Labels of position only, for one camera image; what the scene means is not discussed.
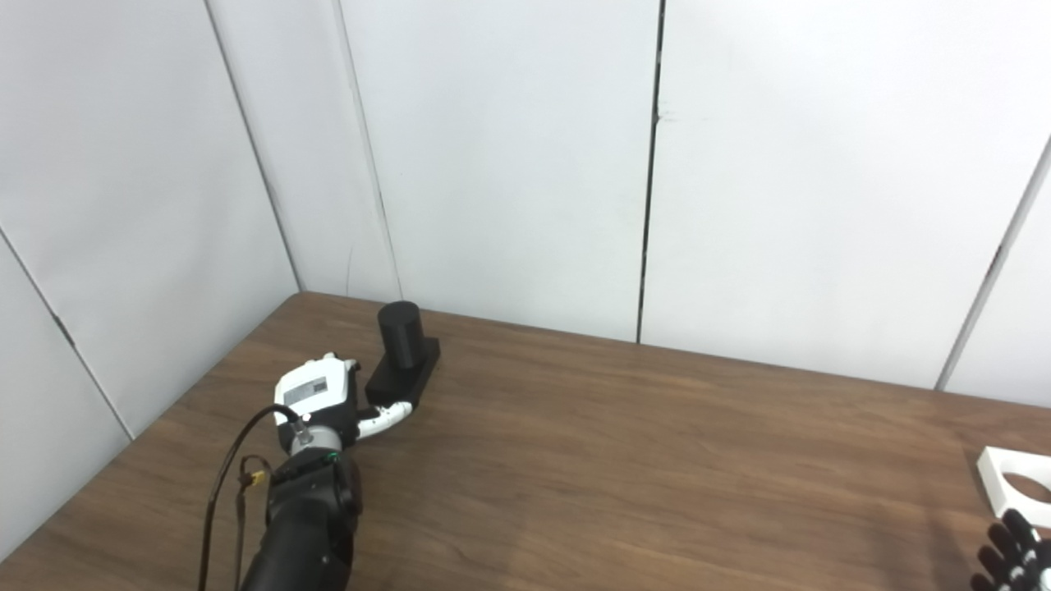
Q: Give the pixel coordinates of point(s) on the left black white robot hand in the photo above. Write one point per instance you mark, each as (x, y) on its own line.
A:
(316, 390)

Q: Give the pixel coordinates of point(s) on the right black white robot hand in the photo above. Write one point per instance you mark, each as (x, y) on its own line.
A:
(1022, 566)

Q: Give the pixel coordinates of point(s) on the white square piece with hole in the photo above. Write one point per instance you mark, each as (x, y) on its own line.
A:
(998, 476)

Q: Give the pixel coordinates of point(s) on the black peg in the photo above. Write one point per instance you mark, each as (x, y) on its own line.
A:
(402, 345)

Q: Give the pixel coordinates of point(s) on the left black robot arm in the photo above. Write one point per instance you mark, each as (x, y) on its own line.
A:
(308, 525)

